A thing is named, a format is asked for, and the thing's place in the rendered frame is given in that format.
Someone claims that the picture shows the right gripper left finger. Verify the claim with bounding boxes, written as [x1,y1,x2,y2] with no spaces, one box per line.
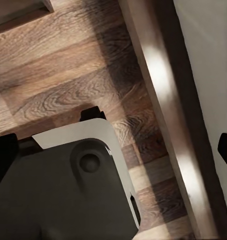
[0,133,20,182]

